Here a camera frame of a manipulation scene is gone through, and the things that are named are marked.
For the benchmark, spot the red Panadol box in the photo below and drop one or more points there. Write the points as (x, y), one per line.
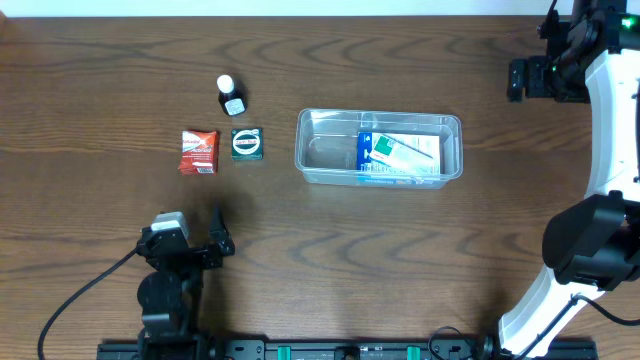
(200, 152)

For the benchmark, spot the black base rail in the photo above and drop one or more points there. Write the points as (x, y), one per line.
(260, 350)

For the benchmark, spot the white green medicine box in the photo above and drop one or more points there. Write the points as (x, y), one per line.
(409, 154)

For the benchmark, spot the blue fever patch box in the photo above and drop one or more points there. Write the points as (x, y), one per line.
(379, 173)

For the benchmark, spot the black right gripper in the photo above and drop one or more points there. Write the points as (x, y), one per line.
(518, 79)

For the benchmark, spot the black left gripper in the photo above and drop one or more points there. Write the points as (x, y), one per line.
(198, 255)

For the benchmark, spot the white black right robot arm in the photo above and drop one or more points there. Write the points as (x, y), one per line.
(592, 247)

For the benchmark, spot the green Zam-Buk box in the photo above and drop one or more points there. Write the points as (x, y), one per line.
(247, 144)

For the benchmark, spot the clear plastic container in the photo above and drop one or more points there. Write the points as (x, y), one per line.
(326, 143)

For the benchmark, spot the dark syrup bottle white cap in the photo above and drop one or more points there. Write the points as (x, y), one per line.
(230, 96)

